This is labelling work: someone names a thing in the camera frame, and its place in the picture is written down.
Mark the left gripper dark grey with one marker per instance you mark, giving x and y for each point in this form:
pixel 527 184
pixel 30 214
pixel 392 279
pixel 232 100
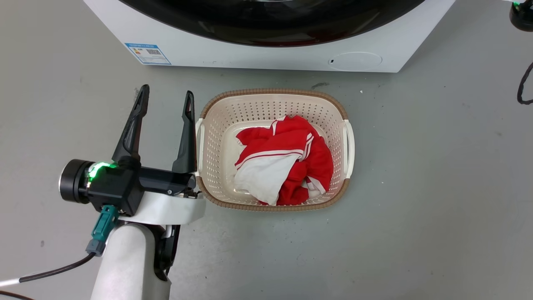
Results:
pixel 112 187

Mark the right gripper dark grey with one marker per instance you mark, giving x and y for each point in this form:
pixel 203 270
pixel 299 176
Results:
pixel 522 14

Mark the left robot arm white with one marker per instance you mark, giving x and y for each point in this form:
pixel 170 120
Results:
pixel 131 262

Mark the white washing machine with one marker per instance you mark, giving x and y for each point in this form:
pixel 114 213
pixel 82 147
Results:
pixel 266 35

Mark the dark round washing machine door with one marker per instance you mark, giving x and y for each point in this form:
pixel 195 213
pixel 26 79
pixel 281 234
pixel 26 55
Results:
pixel 270 21

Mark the beige plastic laundry basket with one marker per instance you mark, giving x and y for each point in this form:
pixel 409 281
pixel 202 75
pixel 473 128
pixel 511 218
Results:
pixel 220 125

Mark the blue energy label sticker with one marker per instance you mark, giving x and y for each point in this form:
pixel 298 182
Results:
pixel 148 53

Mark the red and white garment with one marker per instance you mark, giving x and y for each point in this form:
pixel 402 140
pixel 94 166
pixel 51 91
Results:
pixel 287 160

